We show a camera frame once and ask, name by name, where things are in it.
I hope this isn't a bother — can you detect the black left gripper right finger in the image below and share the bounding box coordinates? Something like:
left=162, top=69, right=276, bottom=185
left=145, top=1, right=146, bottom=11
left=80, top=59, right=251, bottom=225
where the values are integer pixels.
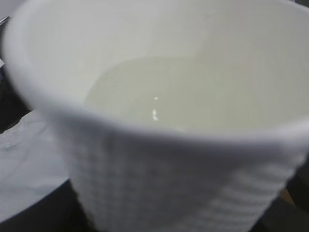
left=251, top=157, right=309, bottom=232

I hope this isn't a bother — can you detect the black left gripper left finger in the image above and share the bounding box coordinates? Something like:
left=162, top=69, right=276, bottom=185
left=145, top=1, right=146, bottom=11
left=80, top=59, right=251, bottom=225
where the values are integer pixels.
left=0, top=180, right=95, bottom=232

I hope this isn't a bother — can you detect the white paper cup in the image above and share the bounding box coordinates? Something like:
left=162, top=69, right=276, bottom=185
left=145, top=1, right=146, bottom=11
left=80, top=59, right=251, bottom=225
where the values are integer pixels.
left=2, top=0, right=309, bottom=232

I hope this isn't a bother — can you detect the white crumpled cloth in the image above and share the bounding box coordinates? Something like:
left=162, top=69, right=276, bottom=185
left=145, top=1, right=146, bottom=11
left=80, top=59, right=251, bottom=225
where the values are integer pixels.
left=0, top=111, right=68, bottom=221

